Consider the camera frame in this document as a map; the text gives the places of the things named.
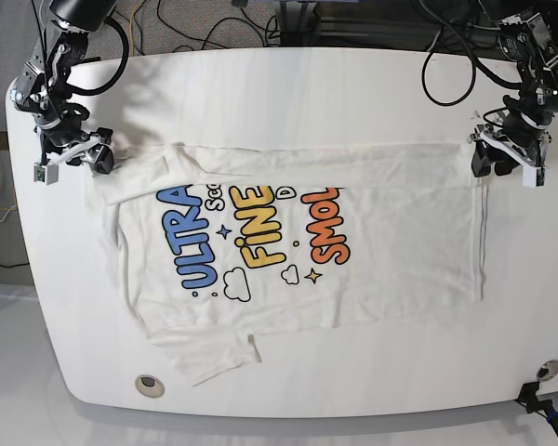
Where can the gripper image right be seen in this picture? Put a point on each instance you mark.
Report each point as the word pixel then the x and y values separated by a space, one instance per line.
pixel 506 141

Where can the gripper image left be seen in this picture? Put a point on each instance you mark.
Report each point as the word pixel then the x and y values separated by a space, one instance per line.
pixel 62 140

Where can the white printed T-shirt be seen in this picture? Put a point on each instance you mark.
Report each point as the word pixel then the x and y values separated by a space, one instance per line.
pixel 211 249

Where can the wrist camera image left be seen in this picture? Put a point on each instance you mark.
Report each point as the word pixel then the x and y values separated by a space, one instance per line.
pixel 45 173

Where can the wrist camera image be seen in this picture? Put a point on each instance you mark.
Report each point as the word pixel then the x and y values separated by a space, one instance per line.
pixel 45 173
pixel 533 176

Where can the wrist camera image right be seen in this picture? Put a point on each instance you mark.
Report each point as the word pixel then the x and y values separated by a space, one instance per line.
pixel 533 176

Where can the right table cable grommet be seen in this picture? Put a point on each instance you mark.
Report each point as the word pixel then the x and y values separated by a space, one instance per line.
pixel 547 371

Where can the table cable grommet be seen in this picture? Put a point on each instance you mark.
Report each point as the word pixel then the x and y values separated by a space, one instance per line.
pixel 547 371
pixel 149 386

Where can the left table cable grommet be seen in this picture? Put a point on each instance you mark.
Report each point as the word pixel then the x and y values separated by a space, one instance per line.
pixel 149 386

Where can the black clamp with cable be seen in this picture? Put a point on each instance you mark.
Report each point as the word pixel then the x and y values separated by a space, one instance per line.
pixel 529 400

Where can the black aluminium frame stand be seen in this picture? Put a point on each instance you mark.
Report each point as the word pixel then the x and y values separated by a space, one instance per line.
pixel 299 22

